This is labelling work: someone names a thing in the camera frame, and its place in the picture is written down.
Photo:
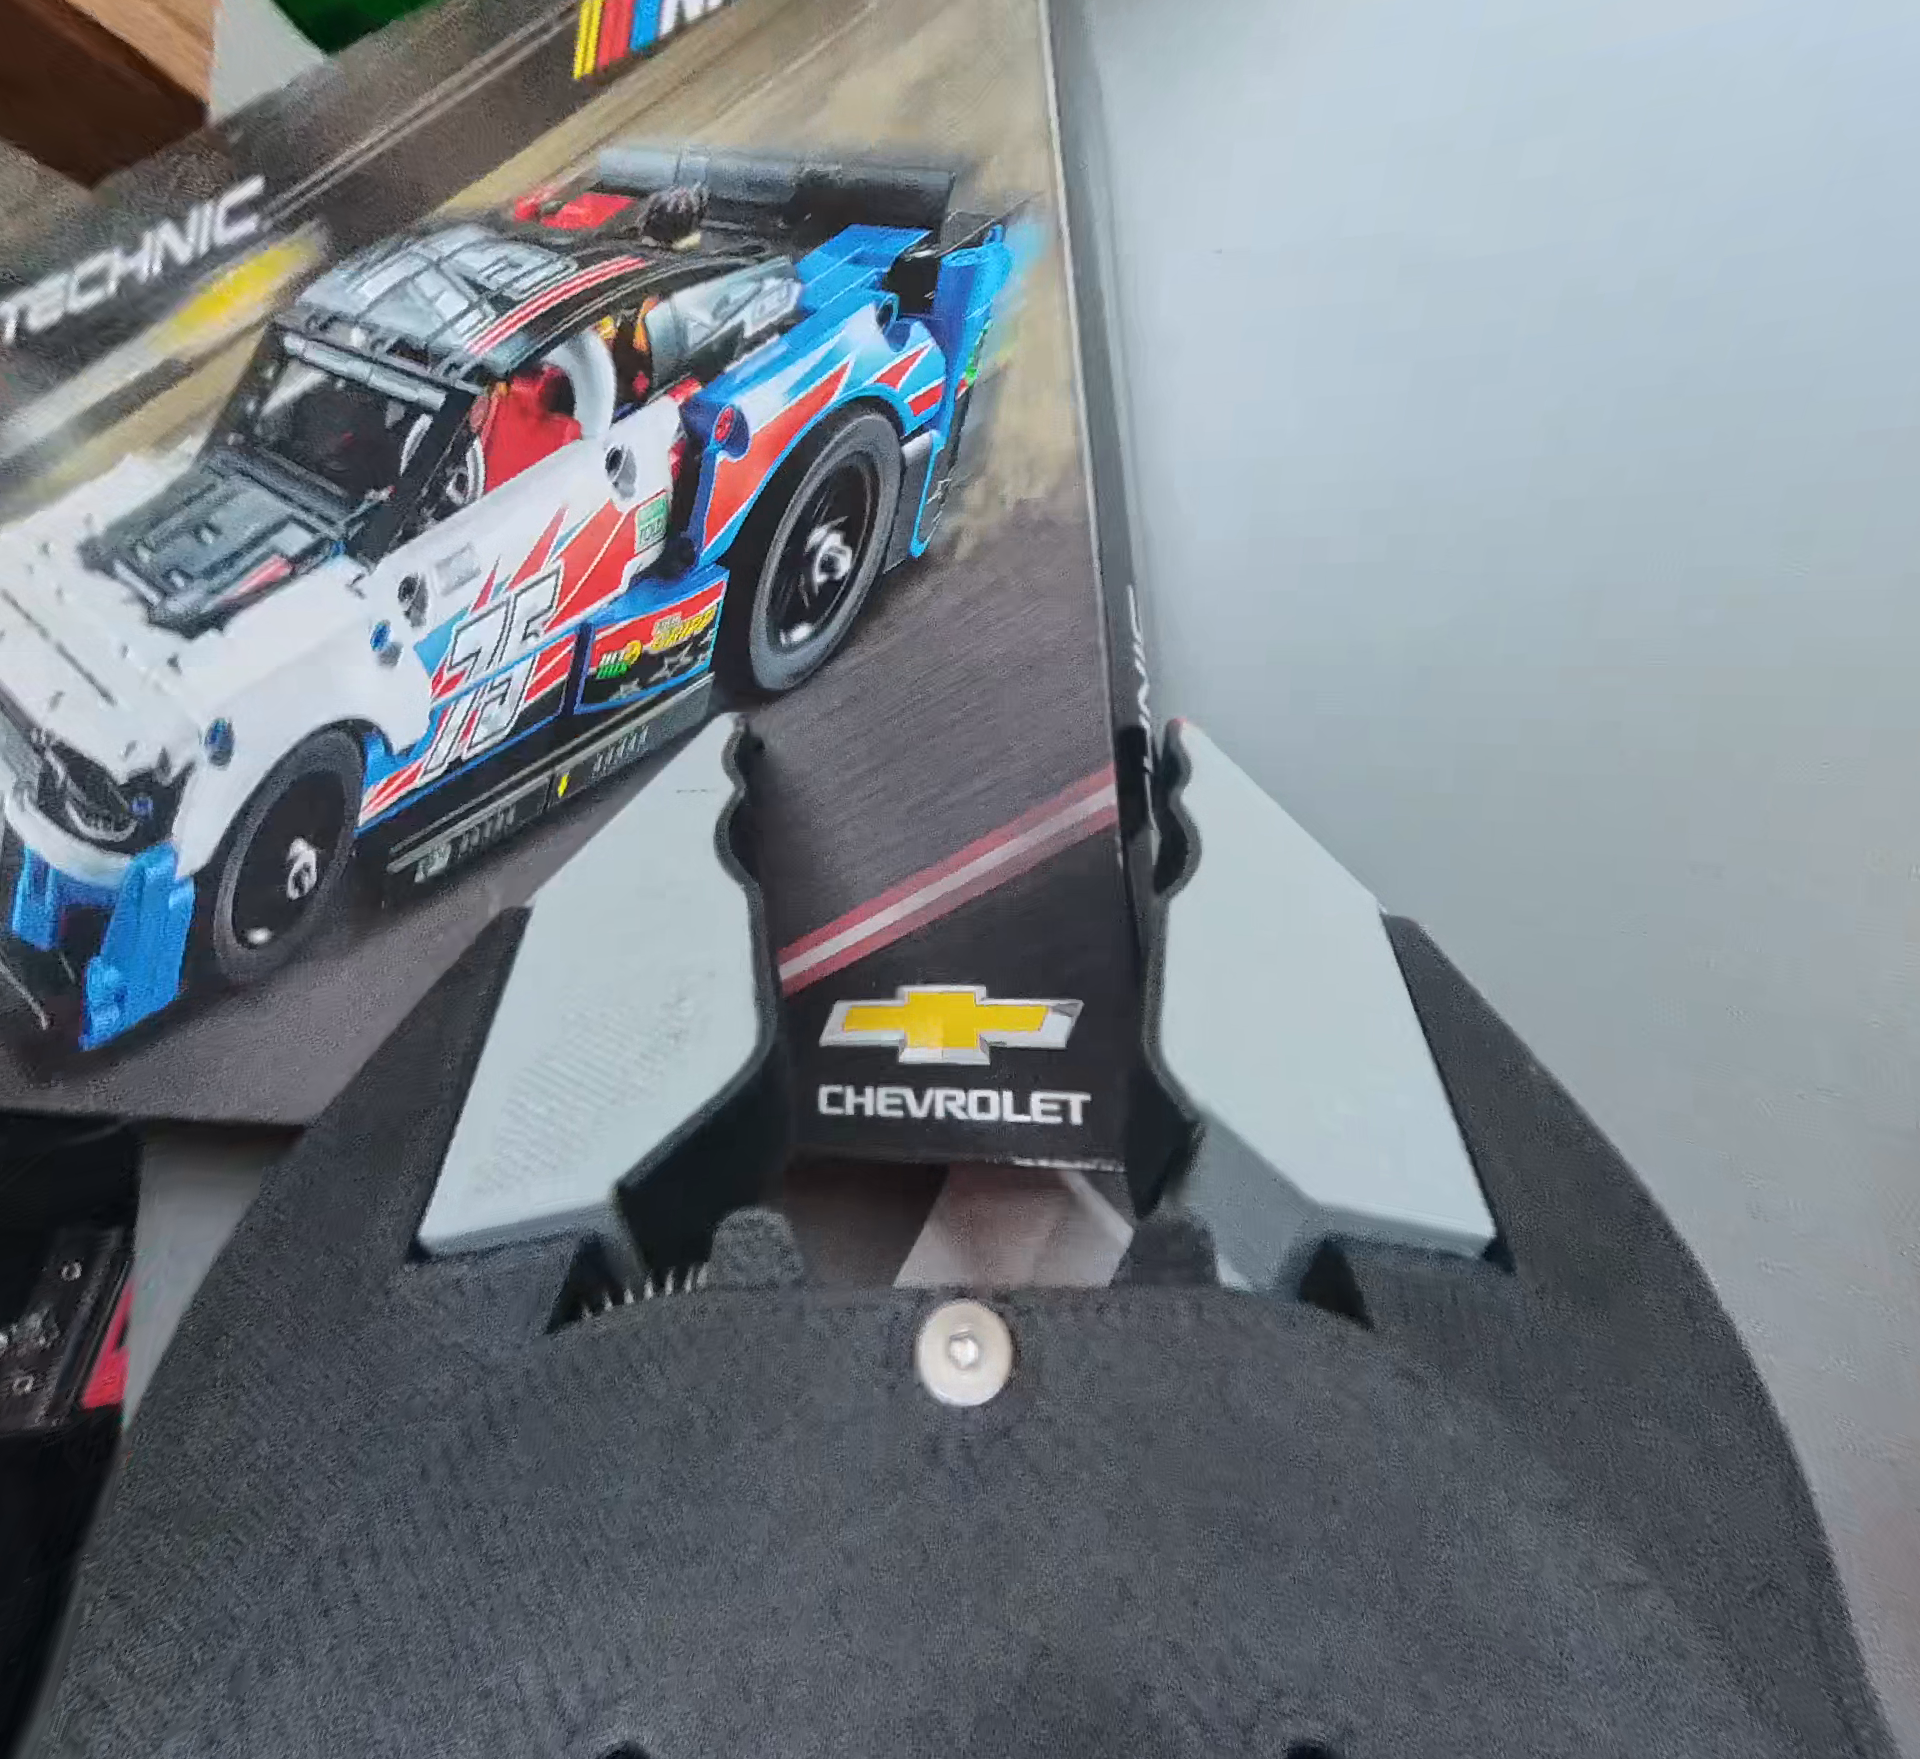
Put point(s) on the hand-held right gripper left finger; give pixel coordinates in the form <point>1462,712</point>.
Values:
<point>600,1040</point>

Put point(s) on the race car lego box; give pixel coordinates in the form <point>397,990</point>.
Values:
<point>674,438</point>

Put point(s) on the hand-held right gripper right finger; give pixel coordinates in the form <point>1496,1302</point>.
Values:
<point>1305,1040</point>

